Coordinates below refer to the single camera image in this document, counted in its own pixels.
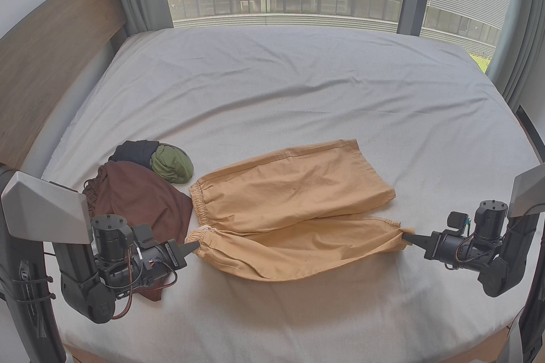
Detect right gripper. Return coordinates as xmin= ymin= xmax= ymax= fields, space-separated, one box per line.
xmin=425 ymin=230 xmax=471 ymax=268

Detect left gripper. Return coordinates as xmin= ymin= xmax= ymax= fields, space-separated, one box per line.
xmin=147 ymin=239 xmax=187 ymax=275

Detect tan shorts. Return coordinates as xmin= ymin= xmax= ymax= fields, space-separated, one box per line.
xmin=186 ymin=139 xmax=416 ymax=282

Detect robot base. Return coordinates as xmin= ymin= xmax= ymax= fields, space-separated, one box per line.
xmin=509 ymin=310 xmax=529 ymax=363

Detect bed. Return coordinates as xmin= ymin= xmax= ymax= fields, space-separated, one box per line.
xmin=0 ymin=0 xmax=545 ymax=363

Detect brown shorts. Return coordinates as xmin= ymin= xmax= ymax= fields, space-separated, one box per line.
xmin=82 ymin=161 xmax=193 ymax=302

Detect green garment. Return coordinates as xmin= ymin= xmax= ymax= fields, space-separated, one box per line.
xmin=150 ymin=143 xmax=195 ymax=185

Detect black garment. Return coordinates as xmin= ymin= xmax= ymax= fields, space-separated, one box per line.
xmin=108 ymin=140 xmax=160 ymax=166

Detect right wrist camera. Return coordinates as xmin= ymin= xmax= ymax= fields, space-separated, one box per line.
xmin=447 ymin=212 xmax=468 ymax=235

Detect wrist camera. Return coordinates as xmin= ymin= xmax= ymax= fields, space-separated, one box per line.
xmin=133 ymin=224 xmax=155 ymax=248
xmin=447 ymin=212 xmax=468 ymax=235

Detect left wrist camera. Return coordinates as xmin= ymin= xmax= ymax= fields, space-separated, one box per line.
xmin=133 ymin=224 xmax=155 ymax=248

